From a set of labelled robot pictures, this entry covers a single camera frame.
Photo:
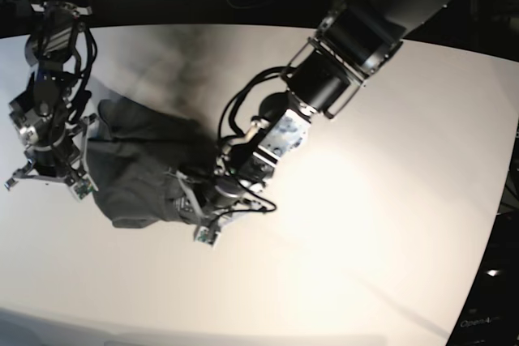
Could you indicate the black OpenArm case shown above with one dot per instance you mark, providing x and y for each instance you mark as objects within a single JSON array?
[{"x": 490, "y": 313}]

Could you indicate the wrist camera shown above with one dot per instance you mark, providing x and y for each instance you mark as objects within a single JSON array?
[
  {"x": 207, "y": 235},
  {"x": 81, "y": 189}
]

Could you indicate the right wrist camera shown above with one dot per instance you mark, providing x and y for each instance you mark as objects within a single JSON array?
[{"x": 81, "y": 189}]

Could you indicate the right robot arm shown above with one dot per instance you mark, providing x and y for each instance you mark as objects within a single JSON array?
[{"x": 48, "y": 115}]

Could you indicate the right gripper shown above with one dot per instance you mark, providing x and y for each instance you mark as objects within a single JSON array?
[{"x": 61, "y": 162}]

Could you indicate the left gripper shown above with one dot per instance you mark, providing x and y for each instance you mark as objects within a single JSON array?
[{"x": 206, "y": 201}]

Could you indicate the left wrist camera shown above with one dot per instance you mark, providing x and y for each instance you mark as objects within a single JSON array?
[{"x": 207, "y": 235}]

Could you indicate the dark grey T-shirt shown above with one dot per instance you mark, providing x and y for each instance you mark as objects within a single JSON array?
[{"x": 133, "y": 159}]

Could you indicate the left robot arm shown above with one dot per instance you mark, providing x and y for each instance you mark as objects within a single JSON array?
[{"x": 272, "y": 114}]

